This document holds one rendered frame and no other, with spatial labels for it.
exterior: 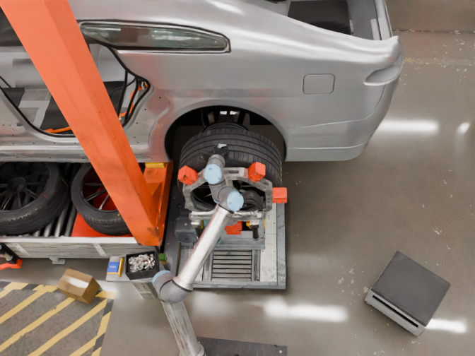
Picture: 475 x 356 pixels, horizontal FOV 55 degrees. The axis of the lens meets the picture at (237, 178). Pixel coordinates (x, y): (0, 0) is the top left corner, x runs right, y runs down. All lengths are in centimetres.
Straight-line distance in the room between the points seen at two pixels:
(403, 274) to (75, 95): 231
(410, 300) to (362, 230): 77
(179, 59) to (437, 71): 309
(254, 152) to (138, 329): 160
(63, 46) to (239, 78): 104
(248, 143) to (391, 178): 169
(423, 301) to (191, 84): 198
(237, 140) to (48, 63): 122
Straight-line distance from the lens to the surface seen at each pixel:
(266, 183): 276
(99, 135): 222
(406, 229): 384
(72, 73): 194
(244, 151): 267
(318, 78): 256
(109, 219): 338
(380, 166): 412
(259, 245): 346
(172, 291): 238
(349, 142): 300
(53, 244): 361
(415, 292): 327
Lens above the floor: 329
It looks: 56 degrees down
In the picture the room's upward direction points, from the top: 7 degrees counter-clockwise
